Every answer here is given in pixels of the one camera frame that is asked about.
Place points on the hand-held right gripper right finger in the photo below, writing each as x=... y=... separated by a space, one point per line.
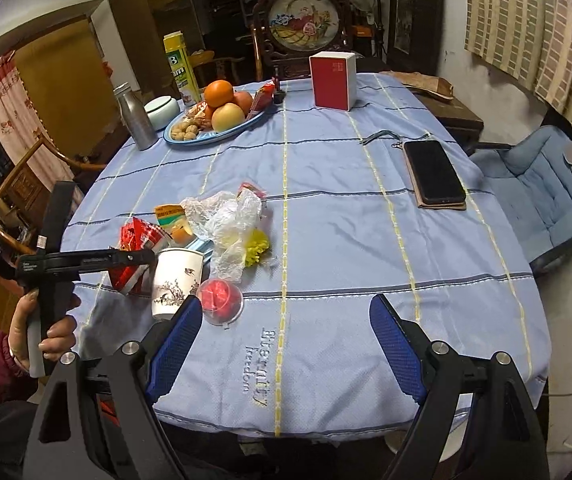
x=395 y=350

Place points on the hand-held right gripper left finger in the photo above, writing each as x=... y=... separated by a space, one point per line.
x=176 y=345

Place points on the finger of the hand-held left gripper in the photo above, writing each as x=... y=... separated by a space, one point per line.
x=121 y=257

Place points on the red and white snack wrapper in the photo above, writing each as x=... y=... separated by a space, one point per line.
x=136 y=235

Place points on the white printed paper cup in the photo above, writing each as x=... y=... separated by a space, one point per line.
x=176 y=280

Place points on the blue face mask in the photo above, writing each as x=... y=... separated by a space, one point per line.
x=201 y=246

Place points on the person's left hand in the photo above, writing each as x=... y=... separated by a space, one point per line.
x=61 y=335

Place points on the clear cup with red wrapper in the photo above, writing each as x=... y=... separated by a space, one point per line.
x=221 y=302

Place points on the orange and green label wrapper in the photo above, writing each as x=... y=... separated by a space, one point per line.
x=168 y=215

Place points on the blue checked tablecloth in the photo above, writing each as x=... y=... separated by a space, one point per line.
x=341 y=260

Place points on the crumpled clear plastic bag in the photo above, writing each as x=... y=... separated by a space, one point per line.
x=226 y=225

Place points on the yellow crumpled wrapper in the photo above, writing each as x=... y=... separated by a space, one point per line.
x=256 y=247

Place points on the wooden chair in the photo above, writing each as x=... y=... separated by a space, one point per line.
x=16 y=175

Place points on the silver metal bottle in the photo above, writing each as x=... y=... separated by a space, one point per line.
x=138 y=120

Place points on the pile of walnuts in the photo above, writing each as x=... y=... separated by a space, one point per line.
x=186 y=131

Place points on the small red wrapper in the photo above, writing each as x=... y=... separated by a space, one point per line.
x=251 y=190

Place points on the blue oval fruit plate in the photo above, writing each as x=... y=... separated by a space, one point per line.
x=216 y=138

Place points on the white round lidded jar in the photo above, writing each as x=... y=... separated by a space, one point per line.
x=162 y=110

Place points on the pile of wrapped candies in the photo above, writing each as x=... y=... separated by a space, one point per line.
x=196 y=112

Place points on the yellow apple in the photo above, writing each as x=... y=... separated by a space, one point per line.
x=228 y=117

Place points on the yellow wooden door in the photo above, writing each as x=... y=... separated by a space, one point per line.
x=61 y=90

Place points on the black smartphone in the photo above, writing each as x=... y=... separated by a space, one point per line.
x=433 y=170

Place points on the pink floral curtain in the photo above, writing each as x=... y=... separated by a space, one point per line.
x=11 y=110

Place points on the orange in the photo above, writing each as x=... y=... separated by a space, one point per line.
x=218 y=94

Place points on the yellow and green carton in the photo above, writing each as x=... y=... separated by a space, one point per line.
x=181 y=70

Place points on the red apple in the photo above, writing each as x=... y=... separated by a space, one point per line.
x=244 y=101

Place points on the red snack packet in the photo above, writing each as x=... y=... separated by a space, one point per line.
x=261 y=97

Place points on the blue cushioned chair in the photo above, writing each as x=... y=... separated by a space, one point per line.
x=540 y=185

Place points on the wooden armchair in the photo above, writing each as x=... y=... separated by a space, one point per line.
x=226 y=62

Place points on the small black and red item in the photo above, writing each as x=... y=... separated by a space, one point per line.
x=279 y=96

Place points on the wooden cabinet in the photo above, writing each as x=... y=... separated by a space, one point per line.
x=136 y=25

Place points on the dark wooden side table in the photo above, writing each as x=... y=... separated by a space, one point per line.
x=455 y=115

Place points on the brown paper bag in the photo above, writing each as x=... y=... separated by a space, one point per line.
x=425 y=85

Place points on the red and white box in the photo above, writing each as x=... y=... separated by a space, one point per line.
x=328 y=82

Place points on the round embroidered table screen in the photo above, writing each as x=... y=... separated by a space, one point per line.
x=301 y=20

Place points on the beige striped curtain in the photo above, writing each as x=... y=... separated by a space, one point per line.
x=530 y=25

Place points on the hanging wall scroll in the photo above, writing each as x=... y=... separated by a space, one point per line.
x=403 y=5

